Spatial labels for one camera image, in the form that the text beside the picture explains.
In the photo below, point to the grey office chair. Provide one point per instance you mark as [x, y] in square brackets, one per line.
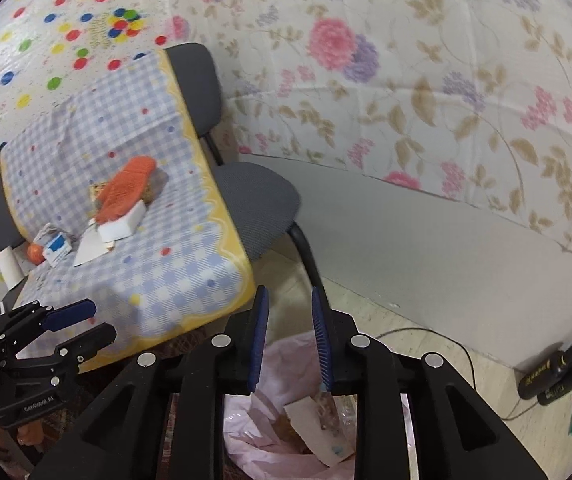
[256, 200]

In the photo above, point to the black bottles on floor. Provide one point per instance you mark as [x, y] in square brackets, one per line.
[545, 372]

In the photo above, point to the floral printed plastic sheet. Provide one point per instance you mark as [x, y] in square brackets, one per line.
[415, 85]

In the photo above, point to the white cylindrical container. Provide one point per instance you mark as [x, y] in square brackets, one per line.
[9, 266]

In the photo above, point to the person's left hand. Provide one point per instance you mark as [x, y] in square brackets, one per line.
[29, 435]

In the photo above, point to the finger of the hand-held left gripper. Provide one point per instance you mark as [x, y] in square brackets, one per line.
[68, 317]
[86, 342]

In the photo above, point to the pink trash bag bin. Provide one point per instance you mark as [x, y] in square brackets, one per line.
[266, 420]

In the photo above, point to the blue checkered blanket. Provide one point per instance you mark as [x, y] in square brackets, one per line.
[176, 270]

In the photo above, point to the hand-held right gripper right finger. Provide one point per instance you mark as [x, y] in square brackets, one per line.
[322, 345]

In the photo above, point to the red apple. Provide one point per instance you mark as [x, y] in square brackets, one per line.
[36, 253]

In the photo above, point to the cream paper card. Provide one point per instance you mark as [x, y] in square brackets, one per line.
[88, 252]

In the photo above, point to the orange sponge cloth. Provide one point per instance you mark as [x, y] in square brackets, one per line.
[126, 190]

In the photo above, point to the pale yellow card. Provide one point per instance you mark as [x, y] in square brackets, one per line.
[97, 190]

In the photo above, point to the balloon printed plastic sheet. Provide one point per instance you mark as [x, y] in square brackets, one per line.
[41, 25]

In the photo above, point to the blue and white carton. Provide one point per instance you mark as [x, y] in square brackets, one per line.
[58, 248]

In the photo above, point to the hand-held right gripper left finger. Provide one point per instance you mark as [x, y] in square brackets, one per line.
[258, 340]

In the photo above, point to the white foam block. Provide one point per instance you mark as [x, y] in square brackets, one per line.
[123, 225]

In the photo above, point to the clear plastic blister pack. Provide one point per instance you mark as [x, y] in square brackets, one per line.
[316, 435]

